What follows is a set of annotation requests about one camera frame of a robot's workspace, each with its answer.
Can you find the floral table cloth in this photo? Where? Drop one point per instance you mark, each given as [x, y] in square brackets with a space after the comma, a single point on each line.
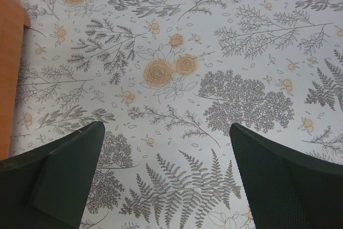
[168, 78]

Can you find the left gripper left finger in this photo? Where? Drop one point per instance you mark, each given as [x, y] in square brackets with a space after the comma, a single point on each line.
[48, 187]

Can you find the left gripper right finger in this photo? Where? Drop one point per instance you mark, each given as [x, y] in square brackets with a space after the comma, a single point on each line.
[286, 188]

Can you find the orange plastic tub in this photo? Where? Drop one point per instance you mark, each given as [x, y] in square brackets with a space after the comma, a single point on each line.
[13, 21]

